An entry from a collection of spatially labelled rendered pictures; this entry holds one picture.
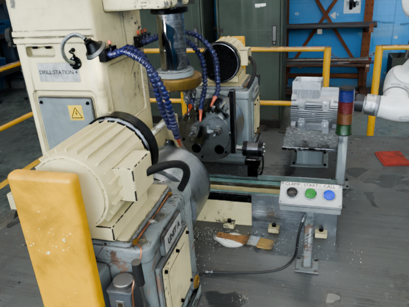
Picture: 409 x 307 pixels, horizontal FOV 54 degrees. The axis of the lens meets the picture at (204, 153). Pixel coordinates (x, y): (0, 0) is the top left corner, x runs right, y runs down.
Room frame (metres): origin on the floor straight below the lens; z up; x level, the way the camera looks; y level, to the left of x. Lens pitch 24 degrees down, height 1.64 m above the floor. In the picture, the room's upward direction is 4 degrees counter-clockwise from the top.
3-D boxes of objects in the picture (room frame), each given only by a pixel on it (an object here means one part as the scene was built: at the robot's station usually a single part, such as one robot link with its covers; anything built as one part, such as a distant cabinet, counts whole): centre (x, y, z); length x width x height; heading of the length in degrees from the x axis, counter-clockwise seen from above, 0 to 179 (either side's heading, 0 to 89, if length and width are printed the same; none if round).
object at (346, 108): (1.50, -0.56, 1.14); 0.06 x 0.06 x 0.04
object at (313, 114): (1.74, -0.52, 1.07); 0.20 x 0.19 x 0.19; 66
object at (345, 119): (1.50, -0.56, 1.10); 0.06 x 0.06 x 0.04
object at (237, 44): (1.97, -0.17, 1.16); 0.33 x 0.26 x 0.42; 163
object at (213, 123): (1.69, -0.05, 1.04); 0.41 x 0.25 x 0.25; 163
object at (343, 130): (1.50, -0.56, 1.05); 0.06 x 0.06 x 0.04
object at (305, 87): (1.75, -0.48, 1.16); 0.12 x 0.11 x 0.07; 66
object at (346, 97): (1.50, -0.56, 1.19); 0.06 x 0.06 x 0.04
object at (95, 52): (1.22, 0.33, 1.46); 0.18 x 0.11 x 0.13; 73
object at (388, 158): (1.71, -0.88, 0.80); 0.15 x 0.12 x 0.01; 174
